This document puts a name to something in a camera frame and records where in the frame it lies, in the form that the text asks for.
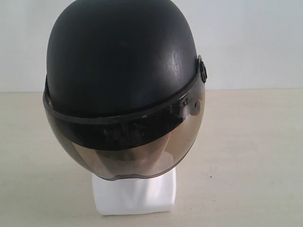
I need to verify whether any black helmet with tinted visor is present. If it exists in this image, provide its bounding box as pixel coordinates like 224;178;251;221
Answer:
43;0;207;181

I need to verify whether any white foam mannequin head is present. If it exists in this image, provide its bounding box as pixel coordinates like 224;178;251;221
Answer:
92;168;177;216

